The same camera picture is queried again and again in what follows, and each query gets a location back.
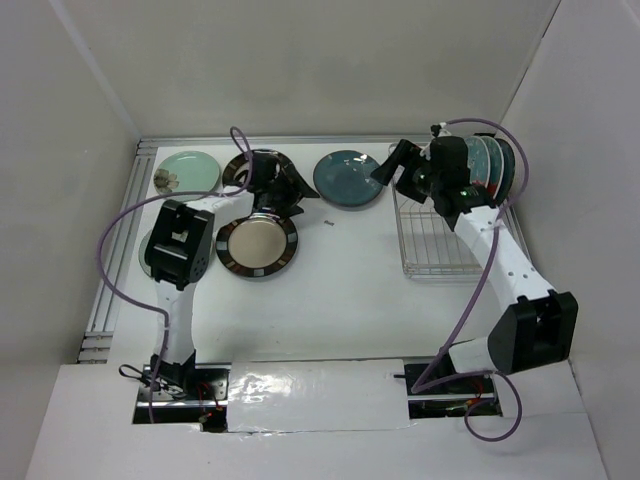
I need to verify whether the black rim beige plate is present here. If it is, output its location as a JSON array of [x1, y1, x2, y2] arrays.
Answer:
[[215, 213, 299, 279], [222, 149, 293, 193]]

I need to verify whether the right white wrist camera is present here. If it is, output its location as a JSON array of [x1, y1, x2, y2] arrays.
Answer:
[[430, 122, 451, 140]]

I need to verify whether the mint floral plate front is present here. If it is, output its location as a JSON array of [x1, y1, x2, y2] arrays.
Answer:
[[138, 230, 152, 277]]

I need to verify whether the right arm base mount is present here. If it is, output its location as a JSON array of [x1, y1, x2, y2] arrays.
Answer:
[[396, 362, 501, 420]]

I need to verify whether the white tape sheet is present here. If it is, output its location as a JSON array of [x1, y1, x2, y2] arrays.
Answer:
[[227, 359, 410, 433]]

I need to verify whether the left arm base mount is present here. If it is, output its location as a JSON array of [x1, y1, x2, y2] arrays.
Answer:
[[119, 364, 230, 433]]

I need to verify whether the mint floral plate back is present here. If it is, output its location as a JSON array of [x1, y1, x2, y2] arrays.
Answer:
[[152, 151, 221, 194]]

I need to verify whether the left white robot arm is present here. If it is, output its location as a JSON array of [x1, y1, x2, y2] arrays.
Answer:
[[144, 149, 319, 399]]

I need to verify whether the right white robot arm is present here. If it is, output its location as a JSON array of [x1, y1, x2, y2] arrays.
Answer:
[[371, 136, 578, 392]]

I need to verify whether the mint floral plate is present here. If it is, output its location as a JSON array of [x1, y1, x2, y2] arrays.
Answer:
[[152, 151, 221, 194], [138, 230, 152, 277]]

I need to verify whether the black rim beige plate front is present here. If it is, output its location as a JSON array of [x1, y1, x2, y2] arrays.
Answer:
[[215, 213, 299, 279]]

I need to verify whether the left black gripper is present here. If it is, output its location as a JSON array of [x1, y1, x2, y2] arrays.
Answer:
[[265, 163, 320, 220]]

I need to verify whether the dark teal plate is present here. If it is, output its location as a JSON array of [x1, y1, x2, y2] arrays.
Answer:
[[313, 150, 383, 208], [495, 138, 516, 205]]

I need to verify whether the dark teal plate front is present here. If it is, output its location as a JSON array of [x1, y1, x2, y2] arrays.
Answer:
[[495, 138, 516, 205]]

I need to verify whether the metal wire dish rack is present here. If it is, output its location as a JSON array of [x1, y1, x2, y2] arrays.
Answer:
[[389, 144, 531, 281]]

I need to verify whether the red teal plate front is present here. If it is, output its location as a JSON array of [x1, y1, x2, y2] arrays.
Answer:
[[481, 135, 504, 199]]

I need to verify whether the black rim beige plate back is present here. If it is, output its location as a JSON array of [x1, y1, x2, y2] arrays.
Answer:
[[222, 149, 293, 193]]

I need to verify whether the red teal plate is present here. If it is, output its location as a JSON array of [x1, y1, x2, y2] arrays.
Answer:
[[464, 136, 491, 187], [481, 135, 504, 199]]

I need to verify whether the dark teal plate back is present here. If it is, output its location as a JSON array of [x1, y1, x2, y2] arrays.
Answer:
[[313, 150, 383, 208]]

